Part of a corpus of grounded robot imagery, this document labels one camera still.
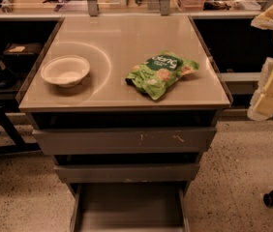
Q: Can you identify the grey bottom drawer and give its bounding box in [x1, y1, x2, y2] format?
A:
[70, 183, 191, 232]

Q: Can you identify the grey middle drawer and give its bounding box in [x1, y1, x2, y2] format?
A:
[55, 153, 199, 183]

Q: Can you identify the black bag under desk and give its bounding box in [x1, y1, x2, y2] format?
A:
[3, 43, 43, 72]

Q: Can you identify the grey top drawer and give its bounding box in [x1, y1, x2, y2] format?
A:
[32, 110, 217, 155]

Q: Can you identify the white paper bowl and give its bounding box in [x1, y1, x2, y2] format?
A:
[41, 55, 90, 88]

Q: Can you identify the grey drawer cabinet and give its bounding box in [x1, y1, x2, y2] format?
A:
[15, 14, 233, 232]

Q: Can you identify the green snack bag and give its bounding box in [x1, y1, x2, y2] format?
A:
[125, 50, 199, 101]

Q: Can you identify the black table leg frame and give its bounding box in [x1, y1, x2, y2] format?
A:
[0, 106, 40, 157]

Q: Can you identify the grey drawer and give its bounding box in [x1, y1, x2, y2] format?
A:
[55, 153, 199, 183]
[70, 183, 191, 232]
[32, 110, 217, 155]

